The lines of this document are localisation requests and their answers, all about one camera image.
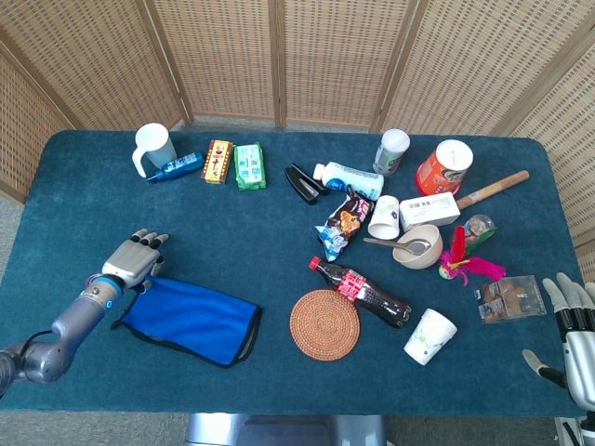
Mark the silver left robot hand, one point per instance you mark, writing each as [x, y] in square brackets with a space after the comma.
[130, 260]

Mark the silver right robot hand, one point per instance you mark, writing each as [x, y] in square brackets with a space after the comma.
[581, 358]

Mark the grey and blue cloth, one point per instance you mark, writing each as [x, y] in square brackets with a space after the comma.
[195, 320]

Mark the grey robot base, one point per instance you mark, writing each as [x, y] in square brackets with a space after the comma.
[279, 432]

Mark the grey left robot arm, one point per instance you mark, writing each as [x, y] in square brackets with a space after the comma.
[70, 325]

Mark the blue carpet table cover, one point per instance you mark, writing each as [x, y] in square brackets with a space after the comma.
[93, 209]

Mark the white black machine part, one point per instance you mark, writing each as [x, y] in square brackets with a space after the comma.
[576, 432]

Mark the clear plastic pastry box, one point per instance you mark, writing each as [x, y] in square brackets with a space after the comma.
[509, 299]

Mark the blue spray bottle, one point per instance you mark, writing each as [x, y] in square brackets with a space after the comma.
[179, 166]

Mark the red yellow carton box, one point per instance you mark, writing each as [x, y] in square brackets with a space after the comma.
[217, 161]

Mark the pink feather shuttlecock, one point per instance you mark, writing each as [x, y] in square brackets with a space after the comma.
[479, 267]

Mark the green wet wipes pack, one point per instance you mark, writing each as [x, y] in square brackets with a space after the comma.
[249, 167]

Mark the large white paper cup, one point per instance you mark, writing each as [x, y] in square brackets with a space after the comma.
[430, 337]

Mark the clear plastic jar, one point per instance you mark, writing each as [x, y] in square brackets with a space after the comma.
[479, 227]

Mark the black stapler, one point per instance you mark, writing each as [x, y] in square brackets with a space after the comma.
[302, 183]

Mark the beige bowl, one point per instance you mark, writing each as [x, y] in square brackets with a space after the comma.
[416, 262]

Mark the round rattan coaster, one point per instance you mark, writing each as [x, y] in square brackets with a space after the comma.
[325, 325]

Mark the white carton box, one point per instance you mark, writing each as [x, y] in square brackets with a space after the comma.
[427, 209]

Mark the brown blue snack bag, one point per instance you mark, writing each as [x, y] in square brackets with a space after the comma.
[344, 223]

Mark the cola bottle red label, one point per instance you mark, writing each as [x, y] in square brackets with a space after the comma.
[372, 295]

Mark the wicker folding screen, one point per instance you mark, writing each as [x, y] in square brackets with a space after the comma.
[223, 56]

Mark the orange instant noodle cup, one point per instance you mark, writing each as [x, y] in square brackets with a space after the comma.
[441, 172]

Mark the white bottle blue label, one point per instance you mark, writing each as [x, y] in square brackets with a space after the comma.
[353, 179]

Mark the small white paper cup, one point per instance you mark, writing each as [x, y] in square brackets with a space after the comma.
[384, 218]

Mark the white green lidded canister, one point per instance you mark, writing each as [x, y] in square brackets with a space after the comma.
[390, 153]

